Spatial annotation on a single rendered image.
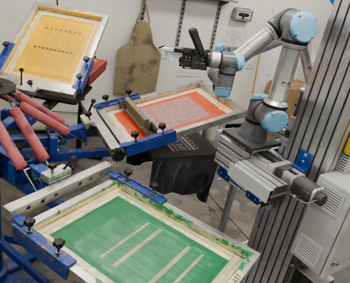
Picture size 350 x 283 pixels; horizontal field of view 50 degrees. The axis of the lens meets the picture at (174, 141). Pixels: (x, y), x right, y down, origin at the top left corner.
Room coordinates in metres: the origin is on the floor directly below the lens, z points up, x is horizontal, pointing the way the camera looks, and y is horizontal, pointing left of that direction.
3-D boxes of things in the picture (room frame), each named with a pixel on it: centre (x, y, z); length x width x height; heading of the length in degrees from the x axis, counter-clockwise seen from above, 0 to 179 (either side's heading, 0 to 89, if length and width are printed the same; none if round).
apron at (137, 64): (4.18, 0.57, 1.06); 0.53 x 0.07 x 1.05; 120
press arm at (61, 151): (2.00, 0.43, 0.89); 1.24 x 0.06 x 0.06; 120
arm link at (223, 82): (1.62, -0.16, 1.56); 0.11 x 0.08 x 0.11; 14
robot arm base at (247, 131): (1.80, -0.39, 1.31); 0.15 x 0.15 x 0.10
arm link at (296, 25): (1.67, -0.42, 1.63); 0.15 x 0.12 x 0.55; 14
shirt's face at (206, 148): (2.25, 0.01, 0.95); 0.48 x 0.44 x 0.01; 120
